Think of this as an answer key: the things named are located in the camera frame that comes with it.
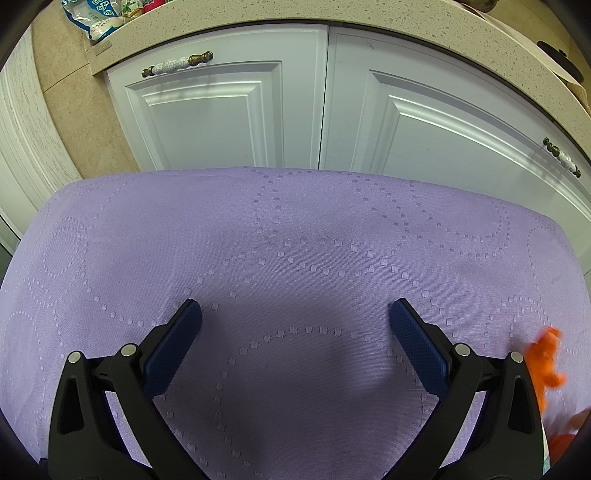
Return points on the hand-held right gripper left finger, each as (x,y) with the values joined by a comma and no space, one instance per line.
(173,350)

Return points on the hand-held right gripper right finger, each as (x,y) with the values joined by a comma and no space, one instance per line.
(415,348)

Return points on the orange dotted wrapper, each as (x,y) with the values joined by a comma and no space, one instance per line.
(548,360)

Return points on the purple tablecloth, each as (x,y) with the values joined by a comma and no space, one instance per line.
(300,230)

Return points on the orange plastic scrap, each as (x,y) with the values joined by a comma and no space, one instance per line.
(570,438)

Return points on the black lidded pot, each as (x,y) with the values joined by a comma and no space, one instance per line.
(561,60)

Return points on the beige stove cover cloth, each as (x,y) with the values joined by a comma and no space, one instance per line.
(521,39)

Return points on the blue white plastic bag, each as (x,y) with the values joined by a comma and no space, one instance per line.
(92,16)

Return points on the white door frame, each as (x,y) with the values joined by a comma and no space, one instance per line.
(27,138)

